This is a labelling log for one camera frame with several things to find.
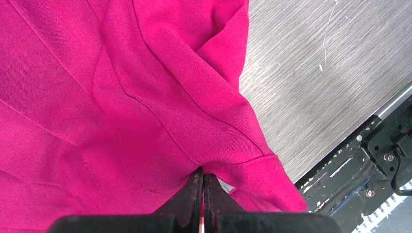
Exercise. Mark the aluminium rail frame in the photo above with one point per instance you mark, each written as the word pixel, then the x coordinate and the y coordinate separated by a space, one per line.
pixel 394 102

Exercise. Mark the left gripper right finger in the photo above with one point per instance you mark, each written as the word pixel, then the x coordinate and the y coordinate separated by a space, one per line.
pixel 219 207

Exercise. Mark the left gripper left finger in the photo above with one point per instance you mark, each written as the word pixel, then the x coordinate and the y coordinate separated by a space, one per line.
pixel 183 210

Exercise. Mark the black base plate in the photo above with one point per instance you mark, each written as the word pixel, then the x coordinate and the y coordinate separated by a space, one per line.
pixel 366 176

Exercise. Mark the magenta skirt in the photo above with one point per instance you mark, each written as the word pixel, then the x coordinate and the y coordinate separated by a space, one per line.
pixel 107 107

